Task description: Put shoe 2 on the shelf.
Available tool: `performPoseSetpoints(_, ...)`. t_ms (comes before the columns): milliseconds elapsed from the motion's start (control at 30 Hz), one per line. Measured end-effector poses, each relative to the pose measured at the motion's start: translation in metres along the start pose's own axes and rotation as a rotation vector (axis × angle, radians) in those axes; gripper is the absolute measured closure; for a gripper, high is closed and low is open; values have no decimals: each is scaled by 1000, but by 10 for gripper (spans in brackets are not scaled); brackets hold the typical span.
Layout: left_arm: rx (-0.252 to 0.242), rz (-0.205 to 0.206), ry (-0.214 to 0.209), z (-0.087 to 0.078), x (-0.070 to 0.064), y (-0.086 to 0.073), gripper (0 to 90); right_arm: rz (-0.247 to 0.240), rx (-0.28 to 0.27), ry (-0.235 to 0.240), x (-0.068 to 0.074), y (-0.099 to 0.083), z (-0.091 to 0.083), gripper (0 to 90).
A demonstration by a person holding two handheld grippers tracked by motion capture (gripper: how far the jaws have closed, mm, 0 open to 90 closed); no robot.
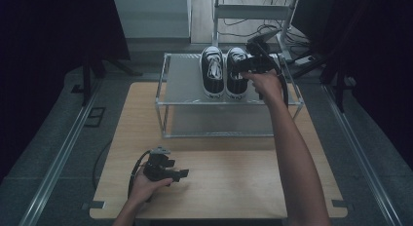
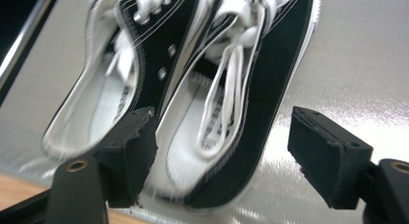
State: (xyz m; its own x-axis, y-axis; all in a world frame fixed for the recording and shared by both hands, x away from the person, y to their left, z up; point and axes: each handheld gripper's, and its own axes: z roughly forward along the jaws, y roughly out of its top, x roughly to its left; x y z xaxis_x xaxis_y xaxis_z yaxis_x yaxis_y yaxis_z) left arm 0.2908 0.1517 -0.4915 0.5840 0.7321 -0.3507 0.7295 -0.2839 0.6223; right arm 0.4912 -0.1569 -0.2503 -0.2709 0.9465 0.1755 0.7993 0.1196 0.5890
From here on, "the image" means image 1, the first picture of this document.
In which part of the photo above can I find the dark curtain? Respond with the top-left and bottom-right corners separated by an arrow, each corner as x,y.
0,0 -> 131,183
290,0 -> 413,170

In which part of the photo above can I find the white cabinet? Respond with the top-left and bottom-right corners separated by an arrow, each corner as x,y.
111,0 -> 193,41

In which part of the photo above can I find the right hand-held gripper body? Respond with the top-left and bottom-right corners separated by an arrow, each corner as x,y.
240,28 -> 282,76

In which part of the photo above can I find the black floor cable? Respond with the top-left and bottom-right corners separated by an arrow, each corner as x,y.
92,139 -> 113,191

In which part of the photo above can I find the metal floor rail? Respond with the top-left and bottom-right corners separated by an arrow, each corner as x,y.
19,79 -> 105,226
320,84 -> 404,226

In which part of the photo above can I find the person's right hand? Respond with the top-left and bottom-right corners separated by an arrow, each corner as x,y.
242,69 -> 284,106

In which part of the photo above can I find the white metal stand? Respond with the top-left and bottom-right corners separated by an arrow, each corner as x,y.
211,0 -> 302,63

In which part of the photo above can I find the black tripod stand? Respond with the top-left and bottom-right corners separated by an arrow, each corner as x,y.
71,54 -> 144,107

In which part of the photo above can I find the black canvas sneaker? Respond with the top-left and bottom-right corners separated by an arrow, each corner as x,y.
199,45 -> 226,100
225,46 -> 249,101

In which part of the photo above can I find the tangle of floor cables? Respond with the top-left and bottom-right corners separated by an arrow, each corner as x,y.
216,0 -> 314,49

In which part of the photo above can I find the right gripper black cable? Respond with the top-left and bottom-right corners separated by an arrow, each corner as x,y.
257,40 -> 290,108

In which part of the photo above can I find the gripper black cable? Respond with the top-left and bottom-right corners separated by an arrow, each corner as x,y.
127,149 -> 152,199
257,40 -> 290,108

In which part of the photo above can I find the white power strip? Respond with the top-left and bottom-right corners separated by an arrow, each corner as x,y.
292,55 -> 319,68

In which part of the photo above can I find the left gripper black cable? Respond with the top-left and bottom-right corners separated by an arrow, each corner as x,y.
127,149 -> 152,199

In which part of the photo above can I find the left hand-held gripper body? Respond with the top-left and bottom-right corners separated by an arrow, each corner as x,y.
142,146 -> 177,183

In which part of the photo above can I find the grey metal shoe rack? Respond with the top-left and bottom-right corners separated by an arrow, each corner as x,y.
155,52 -> 305,139

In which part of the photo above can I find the person's left hand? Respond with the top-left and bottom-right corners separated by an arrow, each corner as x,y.
128,169 -> 175,205

